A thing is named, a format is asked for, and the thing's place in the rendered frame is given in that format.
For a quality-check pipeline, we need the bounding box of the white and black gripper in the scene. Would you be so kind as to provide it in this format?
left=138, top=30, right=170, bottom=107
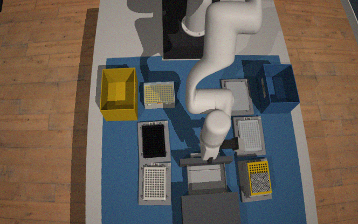
left=199, top=131, right=220, bottom=165

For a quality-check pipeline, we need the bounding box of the blue open-top bin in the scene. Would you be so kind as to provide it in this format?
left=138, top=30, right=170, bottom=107
left=256, top=64, right=300, bottom=114

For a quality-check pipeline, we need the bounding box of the yellow open-top bin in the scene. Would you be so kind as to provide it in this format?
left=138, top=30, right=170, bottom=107
left=100, top=68, right=138, bottom=121

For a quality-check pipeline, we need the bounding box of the blue bench mat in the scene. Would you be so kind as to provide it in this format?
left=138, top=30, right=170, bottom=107
left=101, top=55, right=307, bottom=224

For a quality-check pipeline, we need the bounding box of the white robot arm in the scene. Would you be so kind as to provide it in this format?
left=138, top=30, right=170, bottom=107
left=181, top=0, right=263, bottom=153

